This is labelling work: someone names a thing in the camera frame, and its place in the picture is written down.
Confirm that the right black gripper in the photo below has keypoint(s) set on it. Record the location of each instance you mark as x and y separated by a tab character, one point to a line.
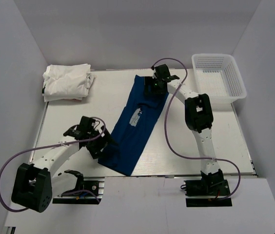
149	81

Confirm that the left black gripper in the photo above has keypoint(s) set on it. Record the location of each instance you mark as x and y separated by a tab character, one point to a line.
104	141

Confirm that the blue printed t shirt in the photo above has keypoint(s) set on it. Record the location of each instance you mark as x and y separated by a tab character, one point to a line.
133	129

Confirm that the white t shirt stack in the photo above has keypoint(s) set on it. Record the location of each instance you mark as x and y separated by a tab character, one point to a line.
67	82

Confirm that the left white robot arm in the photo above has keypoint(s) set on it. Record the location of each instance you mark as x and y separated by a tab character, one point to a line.
36	184

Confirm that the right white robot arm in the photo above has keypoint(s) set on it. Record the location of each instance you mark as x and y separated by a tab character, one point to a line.
198	118

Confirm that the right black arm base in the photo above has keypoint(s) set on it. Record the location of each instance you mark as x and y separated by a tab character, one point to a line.
210	191

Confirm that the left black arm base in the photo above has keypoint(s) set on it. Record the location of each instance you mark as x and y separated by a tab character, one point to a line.
71	187

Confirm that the white perforated plastic basket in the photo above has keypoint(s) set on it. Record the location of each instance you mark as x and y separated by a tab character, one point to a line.
218	76

